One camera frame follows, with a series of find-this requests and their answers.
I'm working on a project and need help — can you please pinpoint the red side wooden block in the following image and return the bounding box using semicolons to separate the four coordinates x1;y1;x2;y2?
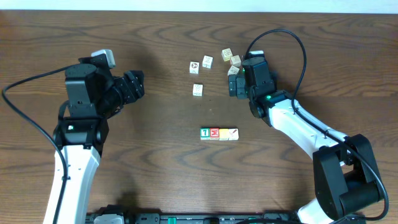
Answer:
230;55;242;67

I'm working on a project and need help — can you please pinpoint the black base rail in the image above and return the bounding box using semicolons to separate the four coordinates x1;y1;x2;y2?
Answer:
85;205;300;224

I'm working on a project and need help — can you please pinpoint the green N wooden block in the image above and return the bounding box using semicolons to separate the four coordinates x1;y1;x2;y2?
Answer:
227;65;240;76

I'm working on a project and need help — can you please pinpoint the W wooden block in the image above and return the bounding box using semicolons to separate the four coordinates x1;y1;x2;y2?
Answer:
193;83;203;96

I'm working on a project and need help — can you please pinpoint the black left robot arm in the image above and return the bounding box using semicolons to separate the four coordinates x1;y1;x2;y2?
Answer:
44;49;144;223

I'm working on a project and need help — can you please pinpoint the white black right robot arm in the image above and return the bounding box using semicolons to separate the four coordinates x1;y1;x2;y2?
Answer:
228;51;388;223

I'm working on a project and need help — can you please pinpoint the green 7 wooden block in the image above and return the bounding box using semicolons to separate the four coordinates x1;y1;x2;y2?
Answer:
200;128;210;140

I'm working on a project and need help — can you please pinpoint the ball A wooden block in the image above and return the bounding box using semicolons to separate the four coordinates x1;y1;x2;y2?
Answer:
189;62;200;74

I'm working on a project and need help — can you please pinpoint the hammer wooden block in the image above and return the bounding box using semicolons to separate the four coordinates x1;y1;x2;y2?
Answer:
228;128;239;141

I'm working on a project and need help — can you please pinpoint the umbrella wooden block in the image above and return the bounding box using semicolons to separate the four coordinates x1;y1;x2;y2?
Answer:
202;55;213;68

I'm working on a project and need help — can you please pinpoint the red M wooden block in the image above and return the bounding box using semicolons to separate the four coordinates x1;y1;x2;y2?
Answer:
210;128;220;140

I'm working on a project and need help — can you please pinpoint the yellow top wooden block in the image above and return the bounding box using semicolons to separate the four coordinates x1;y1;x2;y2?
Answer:
219;128;229;141

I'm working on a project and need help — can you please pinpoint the yellow side wooden block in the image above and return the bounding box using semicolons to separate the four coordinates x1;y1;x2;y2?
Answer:
221;48;233;62

